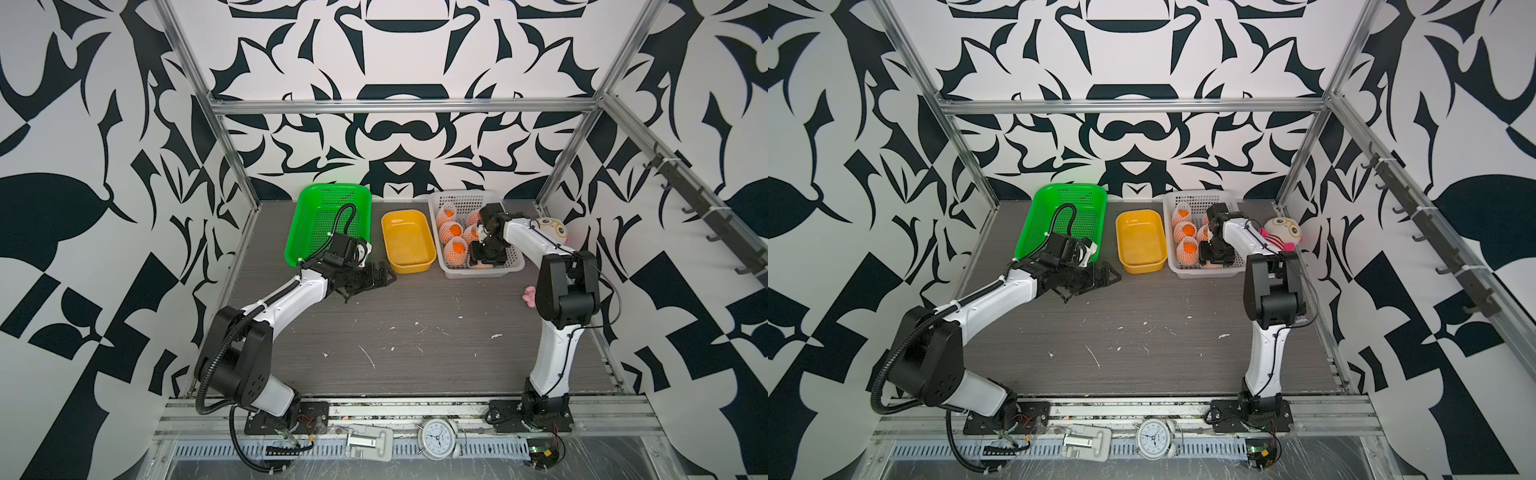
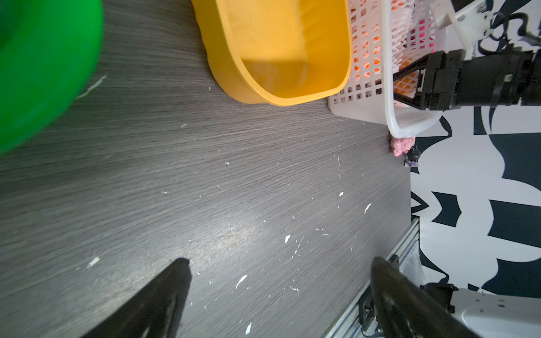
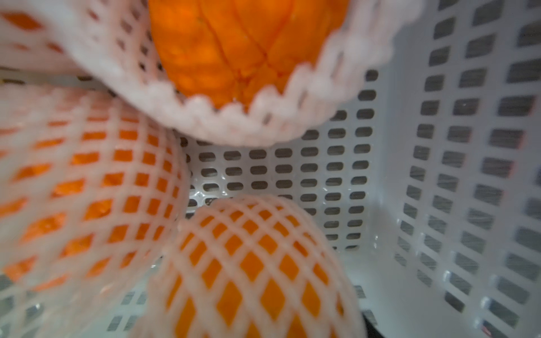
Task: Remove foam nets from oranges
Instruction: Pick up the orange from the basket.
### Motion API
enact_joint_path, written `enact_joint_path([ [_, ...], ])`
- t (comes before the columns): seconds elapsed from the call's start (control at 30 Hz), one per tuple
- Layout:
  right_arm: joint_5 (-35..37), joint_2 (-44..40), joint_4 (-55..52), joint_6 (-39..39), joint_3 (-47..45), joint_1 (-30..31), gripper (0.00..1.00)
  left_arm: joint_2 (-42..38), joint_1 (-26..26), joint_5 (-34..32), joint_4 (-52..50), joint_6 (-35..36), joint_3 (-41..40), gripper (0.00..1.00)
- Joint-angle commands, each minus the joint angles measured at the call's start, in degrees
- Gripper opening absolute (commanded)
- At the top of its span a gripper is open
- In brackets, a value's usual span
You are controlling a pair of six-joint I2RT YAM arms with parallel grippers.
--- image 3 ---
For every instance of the white foam net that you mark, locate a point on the white foam net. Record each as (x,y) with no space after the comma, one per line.
(250,266)

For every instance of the netted orange middle right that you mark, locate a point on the netted orange middle right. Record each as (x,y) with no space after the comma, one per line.
(240,73)

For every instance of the netted orange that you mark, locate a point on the netted orange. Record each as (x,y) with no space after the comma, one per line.
(240,73)
(91,191)

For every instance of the white perforated plastic basket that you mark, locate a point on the white perforated plastic basket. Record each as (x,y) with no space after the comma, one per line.
(428,181)

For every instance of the netted orange front left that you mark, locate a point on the netted orange front left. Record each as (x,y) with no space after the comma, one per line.
(91,191)

